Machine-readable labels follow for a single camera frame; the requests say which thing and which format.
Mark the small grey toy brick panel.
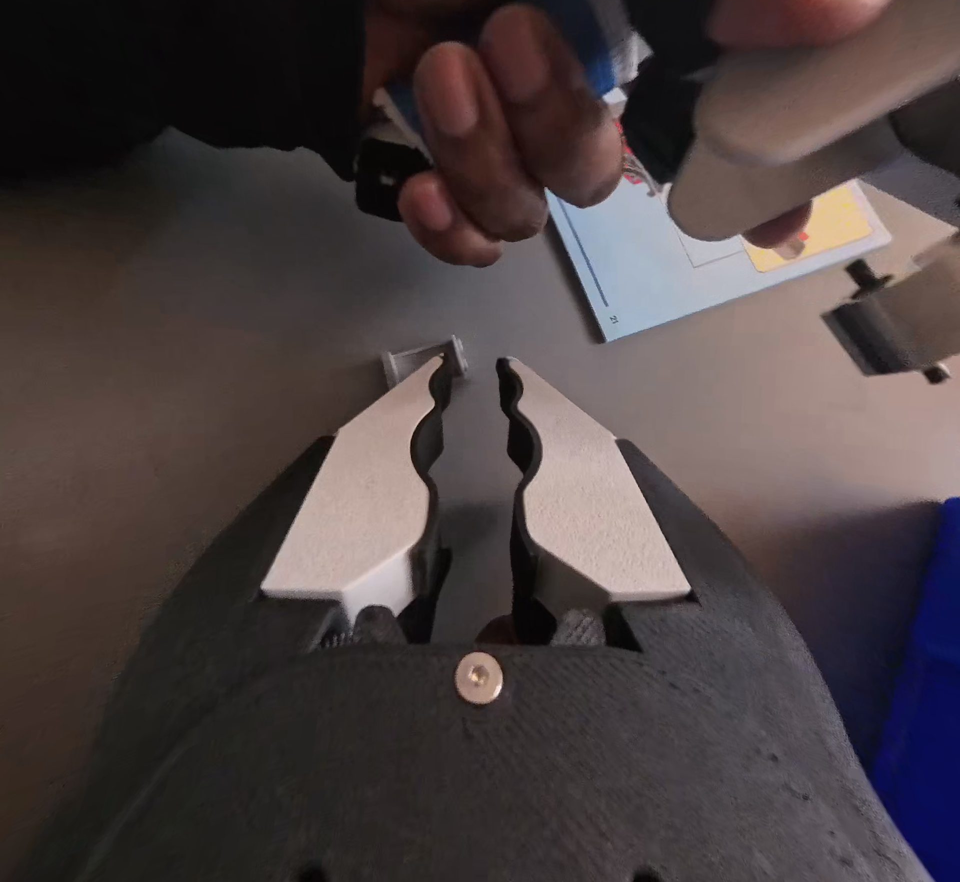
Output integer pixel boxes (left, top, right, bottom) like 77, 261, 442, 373
381, 336, 471, 384

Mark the blue plastic bin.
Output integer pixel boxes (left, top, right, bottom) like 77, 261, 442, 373
872, 495, 960, 882

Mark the toy brick instruction booklet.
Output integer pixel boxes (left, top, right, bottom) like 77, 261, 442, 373
545, 90, 894, 345

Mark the person's left hand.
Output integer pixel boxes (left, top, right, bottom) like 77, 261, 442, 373
363, 0, 899, 268

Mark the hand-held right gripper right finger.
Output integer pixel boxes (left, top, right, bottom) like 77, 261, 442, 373
495, 357, 693, 618

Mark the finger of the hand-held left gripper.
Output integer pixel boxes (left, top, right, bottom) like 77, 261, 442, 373
666, 128, 960, 243
697, 0, 960, 165

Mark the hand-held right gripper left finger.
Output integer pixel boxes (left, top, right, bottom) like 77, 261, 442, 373
259, 355, 456, 617

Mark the grey black toy brick model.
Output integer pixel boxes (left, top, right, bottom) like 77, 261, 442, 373
821, 228, 960, 386

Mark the grey desk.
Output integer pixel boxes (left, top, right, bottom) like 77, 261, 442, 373
0, 124, 960, 882

